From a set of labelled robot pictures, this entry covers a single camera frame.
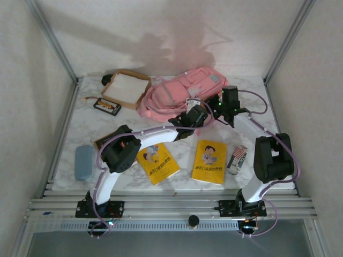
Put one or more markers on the black round object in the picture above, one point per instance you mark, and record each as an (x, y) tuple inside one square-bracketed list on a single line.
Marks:
[(105, 79)]

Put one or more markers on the pink school backpack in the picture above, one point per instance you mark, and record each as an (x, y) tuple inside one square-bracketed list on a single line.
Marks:
[(166, 93)]

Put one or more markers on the small controller board with LED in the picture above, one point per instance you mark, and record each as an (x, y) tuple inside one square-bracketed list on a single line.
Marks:
[(249, 227), (107, 225)]

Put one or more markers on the blue-grey glasses case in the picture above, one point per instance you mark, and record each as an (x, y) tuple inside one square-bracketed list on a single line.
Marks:
[(83, 163)]

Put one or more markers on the small printed can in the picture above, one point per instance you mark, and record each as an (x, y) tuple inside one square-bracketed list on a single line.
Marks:
[(237, 160)]

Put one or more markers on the black notebook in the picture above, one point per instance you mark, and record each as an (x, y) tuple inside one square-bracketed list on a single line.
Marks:
[(101, 141)]

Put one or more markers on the yellow cartoon cover book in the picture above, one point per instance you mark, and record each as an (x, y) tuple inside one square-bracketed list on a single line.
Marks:
[(160, 168), (209, 171)]

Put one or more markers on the aluminium side rail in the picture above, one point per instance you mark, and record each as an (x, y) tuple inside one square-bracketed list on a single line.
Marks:
[(63, 139)]

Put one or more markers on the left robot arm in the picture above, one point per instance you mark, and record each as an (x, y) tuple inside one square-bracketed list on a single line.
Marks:
[(158, 135)]

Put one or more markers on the cardboard tray with white paper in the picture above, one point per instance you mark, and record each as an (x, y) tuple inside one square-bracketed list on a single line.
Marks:
[(126, 85)]

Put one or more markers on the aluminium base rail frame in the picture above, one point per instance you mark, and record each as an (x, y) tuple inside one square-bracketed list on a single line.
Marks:
[(171, 202)]

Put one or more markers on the black tray with orange items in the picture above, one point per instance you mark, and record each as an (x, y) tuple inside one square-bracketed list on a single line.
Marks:
[(107, 107)]

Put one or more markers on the black round knob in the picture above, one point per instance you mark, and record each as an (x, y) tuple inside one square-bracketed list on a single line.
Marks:
[(193, 220)]

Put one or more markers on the aluminium frame post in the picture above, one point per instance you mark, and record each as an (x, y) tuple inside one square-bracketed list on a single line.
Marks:
[(53, 42), (289, 40)]

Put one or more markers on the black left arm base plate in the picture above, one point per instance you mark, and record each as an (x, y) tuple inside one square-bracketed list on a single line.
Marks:
[(118, 208)]

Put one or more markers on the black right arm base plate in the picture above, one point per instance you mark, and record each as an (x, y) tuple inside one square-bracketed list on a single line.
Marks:
[(225, 208)]

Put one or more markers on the small blue clip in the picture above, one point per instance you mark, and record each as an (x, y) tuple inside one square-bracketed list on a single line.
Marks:
[(47, 213)]

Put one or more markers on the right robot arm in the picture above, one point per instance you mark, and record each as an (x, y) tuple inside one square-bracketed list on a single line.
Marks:
[(273, 160)]

